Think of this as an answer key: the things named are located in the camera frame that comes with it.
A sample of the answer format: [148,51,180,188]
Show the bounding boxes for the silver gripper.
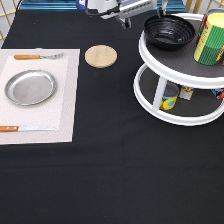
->
[118,0,166,29]

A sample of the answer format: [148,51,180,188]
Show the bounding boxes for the black ribbed bowl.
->
[143,15,196,50]

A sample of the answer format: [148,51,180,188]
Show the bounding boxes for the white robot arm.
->
[83,0,158,28]

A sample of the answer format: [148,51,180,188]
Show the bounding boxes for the white two-tier lazy Susan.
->
[132,12,224,127]

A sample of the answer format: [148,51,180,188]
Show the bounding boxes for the round silver metal plate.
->
[4,70,57,106]

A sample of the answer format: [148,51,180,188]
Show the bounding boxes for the round wooden coaster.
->
[85,45,117,68]

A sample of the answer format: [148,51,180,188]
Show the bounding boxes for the blue yellow can lower tier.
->
[160,82,180,110]

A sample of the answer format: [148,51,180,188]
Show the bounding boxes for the red box lower tier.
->
[212,88,224,99]

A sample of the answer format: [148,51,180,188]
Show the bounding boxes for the beige woven placemat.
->
[0,49,80,145]

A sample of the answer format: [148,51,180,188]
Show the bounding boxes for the wooden handled fork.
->
[14,53,64,60]

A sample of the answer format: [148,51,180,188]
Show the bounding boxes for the wooden handled knife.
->
[0,126,57,132]

